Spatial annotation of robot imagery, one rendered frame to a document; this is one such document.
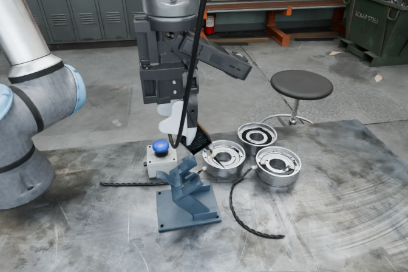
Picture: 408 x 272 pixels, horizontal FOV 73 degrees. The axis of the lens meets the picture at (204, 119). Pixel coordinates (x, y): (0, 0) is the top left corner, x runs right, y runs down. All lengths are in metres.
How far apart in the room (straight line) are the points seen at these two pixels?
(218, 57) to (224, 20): 4.10
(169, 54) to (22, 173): 0.44
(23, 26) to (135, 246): 0.49
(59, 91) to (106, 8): 3.20
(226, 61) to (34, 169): 0.50
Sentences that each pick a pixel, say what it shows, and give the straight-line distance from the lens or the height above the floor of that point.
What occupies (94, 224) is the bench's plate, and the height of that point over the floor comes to 0.80.
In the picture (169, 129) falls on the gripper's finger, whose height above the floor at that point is 1.03.
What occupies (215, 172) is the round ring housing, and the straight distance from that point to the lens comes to 0.66.
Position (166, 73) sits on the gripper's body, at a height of 1.13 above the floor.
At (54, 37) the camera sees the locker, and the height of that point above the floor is 0.18.
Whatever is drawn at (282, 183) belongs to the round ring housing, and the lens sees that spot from 0.66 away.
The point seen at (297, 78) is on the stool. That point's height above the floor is 0.62.
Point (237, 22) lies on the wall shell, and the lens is 4.55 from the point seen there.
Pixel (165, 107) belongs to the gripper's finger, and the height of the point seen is 1.04.
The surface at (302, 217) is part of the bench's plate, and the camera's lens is 0.64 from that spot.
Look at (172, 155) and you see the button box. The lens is 0.67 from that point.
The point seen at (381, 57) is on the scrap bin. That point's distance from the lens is 3.79.
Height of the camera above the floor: 1.29
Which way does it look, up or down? 34 degrees down
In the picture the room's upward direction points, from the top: straight up
